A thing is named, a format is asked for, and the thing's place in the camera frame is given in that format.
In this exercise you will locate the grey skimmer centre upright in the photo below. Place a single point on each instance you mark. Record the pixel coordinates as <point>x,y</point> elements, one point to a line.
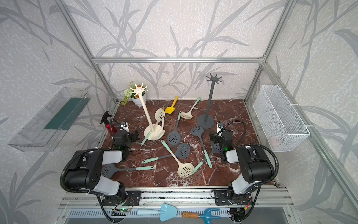
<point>174,138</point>

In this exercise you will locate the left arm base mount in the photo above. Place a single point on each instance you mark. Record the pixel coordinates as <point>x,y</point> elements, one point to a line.
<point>130,198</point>

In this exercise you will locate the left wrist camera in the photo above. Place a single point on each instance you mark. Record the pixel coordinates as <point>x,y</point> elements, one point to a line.
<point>124,126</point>

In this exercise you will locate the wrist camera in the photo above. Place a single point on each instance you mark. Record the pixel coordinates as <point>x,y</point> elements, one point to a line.
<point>124,126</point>
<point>220,127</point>

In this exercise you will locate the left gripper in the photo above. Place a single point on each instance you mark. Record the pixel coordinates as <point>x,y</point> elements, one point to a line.
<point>134,139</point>

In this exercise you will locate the potted artificial plant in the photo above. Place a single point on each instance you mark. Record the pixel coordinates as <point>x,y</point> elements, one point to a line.
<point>128,95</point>

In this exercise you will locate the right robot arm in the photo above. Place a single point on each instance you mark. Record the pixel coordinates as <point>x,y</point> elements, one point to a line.
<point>258,164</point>

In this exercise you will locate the red spray bottle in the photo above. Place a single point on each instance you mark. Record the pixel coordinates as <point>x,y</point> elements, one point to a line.
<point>108,124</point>

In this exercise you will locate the grey skimmer front left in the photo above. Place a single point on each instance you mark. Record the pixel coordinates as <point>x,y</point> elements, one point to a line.
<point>110,169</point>

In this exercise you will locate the cream utensil rack stand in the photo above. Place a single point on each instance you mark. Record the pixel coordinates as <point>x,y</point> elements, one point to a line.
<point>154,131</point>

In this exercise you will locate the dark grey utensil rack stand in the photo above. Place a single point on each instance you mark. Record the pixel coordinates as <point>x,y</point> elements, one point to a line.
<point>205,120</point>

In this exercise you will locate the blue garden fork wooden handle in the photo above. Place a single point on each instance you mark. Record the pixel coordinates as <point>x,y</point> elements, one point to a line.
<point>206,216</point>

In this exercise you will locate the cream skimmer leaning on rack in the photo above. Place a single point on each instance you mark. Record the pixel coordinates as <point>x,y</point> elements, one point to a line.
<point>159,116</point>

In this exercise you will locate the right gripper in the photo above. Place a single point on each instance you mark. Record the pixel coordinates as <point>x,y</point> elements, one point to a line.
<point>215,136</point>

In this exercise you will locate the grey skimmer green handle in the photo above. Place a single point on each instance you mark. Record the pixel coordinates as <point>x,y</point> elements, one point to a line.
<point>182,152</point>
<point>198,131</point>

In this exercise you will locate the light blue garden trowel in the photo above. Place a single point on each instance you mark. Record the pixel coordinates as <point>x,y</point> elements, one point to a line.
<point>165,213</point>

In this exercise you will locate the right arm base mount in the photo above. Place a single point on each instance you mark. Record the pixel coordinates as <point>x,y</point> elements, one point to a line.
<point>228,197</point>

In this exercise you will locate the white wire mesh basket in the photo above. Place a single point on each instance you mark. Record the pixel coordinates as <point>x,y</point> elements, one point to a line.
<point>283,127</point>

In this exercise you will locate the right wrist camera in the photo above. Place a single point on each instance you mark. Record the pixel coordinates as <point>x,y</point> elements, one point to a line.
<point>220,127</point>

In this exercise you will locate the clear plastic wall shelf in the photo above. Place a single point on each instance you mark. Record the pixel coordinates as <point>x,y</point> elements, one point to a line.
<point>44,132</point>

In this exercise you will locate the large cream skimmer green handle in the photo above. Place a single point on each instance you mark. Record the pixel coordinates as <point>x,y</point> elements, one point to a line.
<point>184,169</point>

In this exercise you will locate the yellow toy shovel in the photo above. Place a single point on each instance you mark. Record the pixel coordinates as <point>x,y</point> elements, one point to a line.
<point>170,109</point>

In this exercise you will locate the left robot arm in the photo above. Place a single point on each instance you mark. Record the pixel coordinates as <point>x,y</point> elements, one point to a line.
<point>82,174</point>

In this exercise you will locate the small cream skimmer green handle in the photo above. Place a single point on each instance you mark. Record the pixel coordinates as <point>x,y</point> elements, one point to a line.
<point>188,115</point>

